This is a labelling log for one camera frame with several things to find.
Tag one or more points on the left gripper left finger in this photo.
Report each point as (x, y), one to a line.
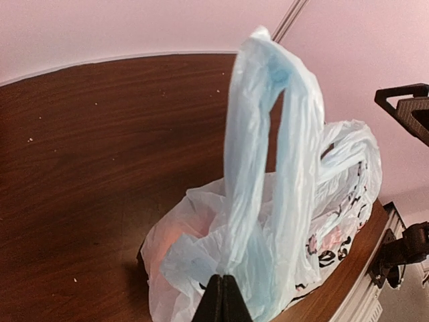
(210, 308)

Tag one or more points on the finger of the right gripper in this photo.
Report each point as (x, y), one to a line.
(392, 253)
(411, 113)

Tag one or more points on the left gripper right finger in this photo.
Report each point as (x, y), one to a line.
(234, 307)

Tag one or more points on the light blue printed plastic bag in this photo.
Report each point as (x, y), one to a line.
(295, 192)

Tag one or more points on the right aluminium corner post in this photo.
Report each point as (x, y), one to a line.
(296, 8)

